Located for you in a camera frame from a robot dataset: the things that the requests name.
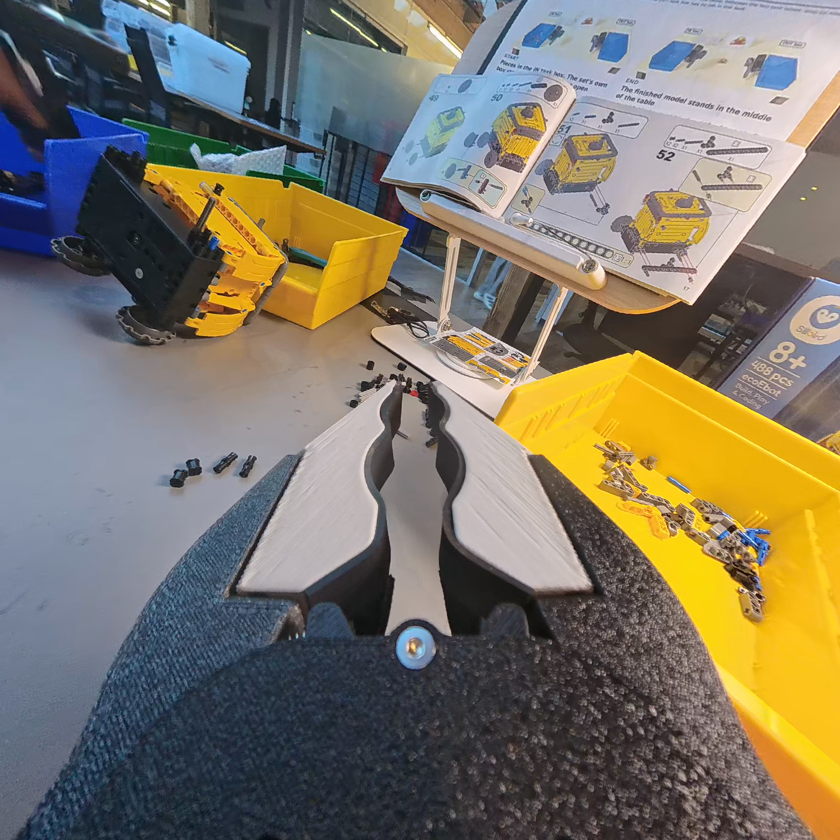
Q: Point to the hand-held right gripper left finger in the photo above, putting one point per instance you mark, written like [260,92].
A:
[315,525]

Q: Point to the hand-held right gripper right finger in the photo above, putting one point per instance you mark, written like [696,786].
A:
[519,525]

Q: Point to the small red black parts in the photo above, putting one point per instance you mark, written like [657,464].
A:
[414,387]

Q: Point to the yellow toy block robot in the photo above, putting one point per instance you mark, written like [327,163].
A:
[145,250]

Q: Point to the grey metal axle rod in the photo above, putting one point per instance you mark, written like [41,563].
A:
[208,213]

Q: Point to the grey desk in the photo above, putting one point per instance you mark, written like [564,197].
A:
[105,394]

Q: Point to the yellow plastic bin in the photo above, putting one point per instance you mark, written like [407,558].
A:
[604,394]
[348,263]

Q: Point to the yellow grey sticker sheet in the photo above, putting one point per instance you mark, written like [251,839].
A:
[479,355]

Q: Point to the white stand pole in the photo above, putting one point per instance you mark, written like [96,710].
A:
[450,282]
[545,335]

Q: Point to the loose metal parts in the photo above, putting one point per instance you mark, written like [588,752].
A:
[715,538]

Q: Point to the beige book stand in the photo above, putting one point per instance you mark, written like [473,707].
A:
[525,256]

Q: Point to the grey-green tool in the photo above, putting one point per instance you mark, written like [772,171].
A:
[305,256]

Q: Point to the blue printed cardboard box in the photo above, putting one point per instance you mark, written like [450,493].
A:
[788,355]

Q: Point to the white plastic bag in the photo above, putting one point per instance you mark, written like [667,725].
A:
[236,160]

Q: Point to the green plastic bin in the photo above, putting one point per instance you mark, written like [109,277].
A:
[164,142]

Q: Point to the open instruction booklet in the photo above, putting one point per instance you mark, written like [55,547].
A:
[735,164]

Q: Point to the blue plastic bin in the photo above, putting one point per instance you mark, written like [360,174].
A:
[79,158]

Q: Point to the white machine box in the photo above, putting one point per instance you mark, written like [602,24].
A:
[204,66]

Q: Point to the white printed paper sheet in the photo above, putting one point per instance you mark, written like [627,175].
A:
[709,92]

